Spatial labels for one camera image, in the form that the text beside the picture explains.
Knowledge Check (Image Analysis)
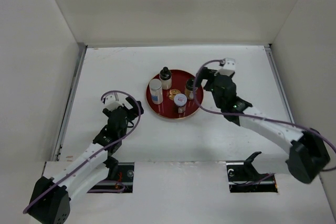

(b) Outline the aluminium frame rail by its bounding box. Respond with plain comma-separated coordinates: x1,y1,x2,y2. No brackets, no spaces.
264,44,295,123
50,42,87,161

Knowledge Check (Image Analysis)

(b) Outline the red round lacquer tray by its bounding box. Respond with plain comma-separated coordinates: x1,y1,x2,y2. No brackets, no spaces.
146,69,199,119

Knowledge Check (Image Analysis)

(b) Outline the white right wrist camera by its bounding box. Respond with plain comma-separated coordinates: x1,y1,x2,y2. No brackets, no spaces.
215,58,236,77

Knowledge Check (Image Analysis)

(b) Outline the white-filled bottle black cap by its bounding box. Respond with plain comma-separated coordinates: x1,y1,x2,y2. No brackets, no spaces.
159,67,172,90

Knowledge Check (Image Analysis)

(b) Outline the left aluminium frame rail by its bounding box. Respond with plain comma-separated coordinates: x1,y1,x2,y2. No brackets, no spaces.
50,42,87,161

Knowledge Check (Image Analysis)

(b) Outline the blue-label jar silver lid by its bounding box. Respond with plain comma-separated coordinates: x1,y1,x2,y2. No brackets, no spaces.
149,79,163,104

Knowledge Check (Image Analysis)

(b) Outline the small dark spice jar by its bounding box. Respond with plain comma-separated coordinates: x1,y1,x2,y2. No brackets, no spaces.
174,93,187,114

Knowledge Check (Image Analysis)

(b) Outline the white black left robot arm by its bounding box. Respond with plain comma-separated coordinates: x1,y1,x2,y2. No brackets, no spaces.
23,95,144,223

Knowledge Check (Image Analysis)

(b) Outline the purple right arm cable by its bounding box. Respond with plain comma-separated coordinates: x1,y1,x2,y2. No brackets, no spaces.
194,59,336,172

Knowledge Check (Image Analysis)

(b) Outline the tan powder bottle black cap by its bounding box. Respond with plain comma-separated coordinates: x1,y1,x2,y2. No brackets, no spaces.
184,78,194,100

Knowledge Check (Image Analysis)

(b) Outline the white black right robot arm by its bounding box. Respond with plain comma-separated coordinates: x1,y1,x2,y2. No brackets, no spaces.
193,67,330,184

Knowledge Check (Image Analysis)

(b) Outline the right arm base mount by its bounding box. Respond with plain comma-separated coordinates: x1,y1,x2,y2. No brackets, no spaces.
226,152,278,193

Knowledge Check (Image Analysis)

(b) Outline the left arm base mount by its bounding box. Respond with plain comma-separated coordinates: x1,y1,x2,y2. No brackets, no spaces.
88,157,135,194

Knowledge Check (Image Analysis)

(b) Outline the right aluminium frame rail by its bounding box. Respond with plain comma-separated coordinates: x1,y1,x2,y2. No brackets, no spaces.
264,44,295,123

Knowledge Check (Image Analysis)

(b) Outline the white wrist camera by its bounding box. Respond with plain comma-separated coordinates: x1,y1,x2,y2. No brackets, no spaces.
215,58,236,77
101,92,122,111

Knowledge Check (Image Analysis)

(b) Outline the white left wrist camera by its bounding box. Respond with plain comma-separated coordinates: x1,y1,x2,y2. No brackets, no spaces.
101,92,122,111

